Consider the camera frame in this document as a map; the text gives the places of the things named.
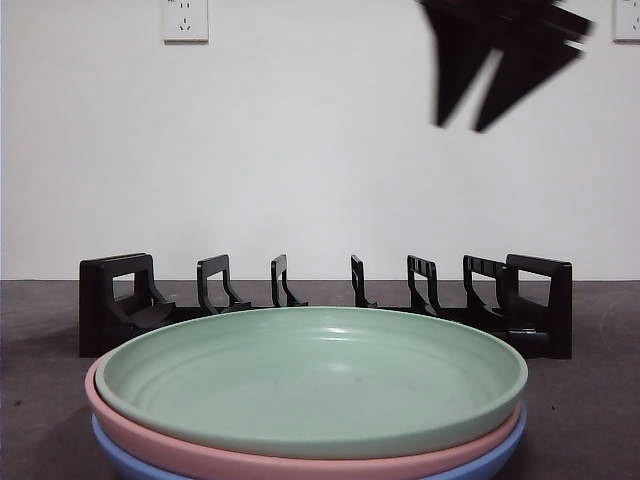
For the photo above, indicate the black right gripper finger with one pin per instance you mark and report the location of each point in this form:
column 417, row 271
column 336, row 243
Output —
column 455, row 65
column 520, row 75

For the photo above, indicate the green round plate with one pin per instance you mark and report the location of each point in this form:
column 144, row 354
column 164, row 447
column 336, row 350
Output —
column 300, row 380

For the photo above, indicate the pink round plate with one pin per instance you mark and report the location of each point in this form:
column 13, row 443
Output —
column 150, row 440

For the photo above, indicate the blue round plate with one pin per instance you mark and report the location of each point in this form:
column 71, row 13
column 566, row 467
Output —
column 145, row 469

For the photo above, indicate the black plate rack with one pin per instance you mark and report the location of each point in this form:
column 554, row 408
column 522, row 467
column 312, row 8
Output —
column 95, row 325

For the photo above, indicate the white wall socket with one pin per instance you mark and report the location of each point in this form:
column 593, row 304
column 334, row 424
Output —
column 185, row 20
column 627, row 20

